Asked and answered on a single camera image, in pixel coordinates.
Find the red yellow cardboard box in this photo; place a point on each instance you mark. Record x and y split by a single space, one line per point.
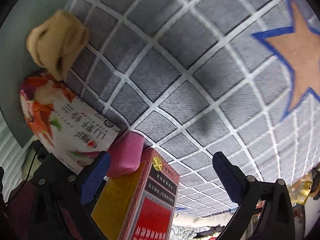
139 205

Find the beige knitted soft item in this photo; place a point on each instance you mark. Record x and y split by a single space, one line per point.
57 42

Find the grey checked star tablecloth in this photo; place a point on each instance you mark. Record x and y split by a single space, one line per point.
189 76

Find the floral tissue pack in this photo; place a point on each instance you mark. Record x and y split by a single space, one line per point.
68 128

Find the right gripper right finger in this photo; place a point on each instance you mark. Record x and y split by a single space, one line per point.
232 178

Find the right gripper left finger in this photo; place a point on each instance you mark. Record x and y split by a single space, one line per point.
93 175

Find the pink sponge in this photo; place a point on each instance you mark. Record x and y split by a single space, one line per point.
125 155

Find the white open storage box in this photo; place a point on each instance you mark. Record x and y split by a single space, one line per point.
18 18

